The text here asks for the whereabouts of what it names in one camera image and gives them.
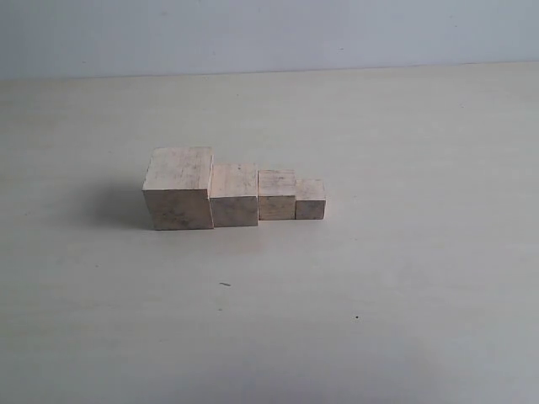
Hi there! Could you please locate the third largest wooden cube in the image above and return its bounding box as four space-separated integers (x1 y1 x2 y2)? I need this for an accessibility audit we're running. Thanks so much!
258 169 296 221

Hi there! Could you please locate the second largest wooden cube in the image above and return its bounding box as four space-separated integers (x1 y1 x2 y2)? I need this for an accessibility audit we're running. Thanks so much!
210 163 259 227

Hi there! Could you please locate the smallest wooden cube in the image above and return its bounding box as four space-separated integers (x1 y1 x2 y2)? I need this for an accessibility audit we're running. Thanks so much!
295 178 327 220

